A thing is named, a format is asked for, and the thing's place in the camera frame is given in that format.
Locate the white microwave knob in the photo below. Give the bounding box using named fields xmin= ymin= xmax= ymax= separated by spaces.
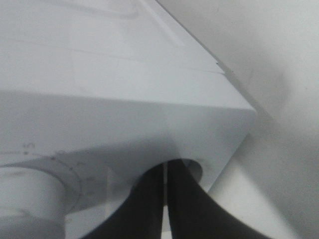
xmin=0 ymin=167 xmax=66 ymax=239

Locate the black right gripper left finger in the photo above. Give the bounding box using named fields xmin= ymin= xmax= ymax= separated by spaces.
xmin=84 ymin=164 xmax=164 ymax=239

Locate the white microwave oven body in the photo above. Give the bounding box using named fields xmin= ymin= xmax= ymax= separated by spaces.
xmin=0 ymin=0 xmax=257 ymax=239

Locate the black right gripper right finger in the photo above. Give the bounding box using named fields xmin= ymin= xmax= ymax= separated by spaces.
xmin=167 ymin=159 xmax=268 ymax=239

